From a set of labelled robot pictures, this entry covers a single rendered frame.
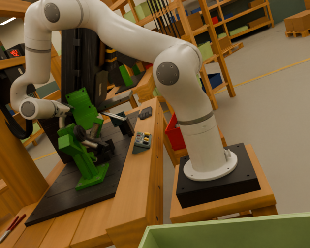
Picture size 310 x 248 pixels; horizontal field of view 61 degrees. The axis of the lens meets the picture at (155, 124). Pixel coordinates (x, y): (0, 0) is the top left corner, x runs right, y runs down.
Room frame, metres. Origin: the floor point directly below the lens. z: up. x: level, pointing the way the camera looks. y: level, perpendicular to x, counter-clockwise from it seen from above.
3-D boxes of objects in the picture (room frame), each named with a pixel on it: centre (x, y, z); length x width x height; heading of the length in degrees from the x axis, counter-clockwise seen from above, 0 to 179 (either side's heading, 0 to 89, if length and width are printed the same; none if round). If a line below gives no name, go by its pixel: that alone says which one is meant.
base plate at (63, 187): (1.48, 0.36, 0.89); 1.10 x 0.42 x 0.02; 170
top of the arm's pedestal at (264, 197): (0.81, -0.12, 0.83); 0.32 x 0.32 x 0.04; 74
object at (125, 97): (1.54, 0.25, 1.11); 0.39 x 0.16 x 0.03; 80
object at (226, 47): (7.80, -2.63, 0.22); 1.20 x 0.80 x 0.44; 117
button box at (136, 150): (1.24, 0.10, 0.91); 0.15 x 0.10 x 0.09; 170
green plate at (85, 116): (1.40, 0.31, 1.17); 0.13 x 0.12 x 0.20; 170
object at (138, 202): (1.43, 0.08, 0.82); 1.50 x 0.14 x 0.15; 170
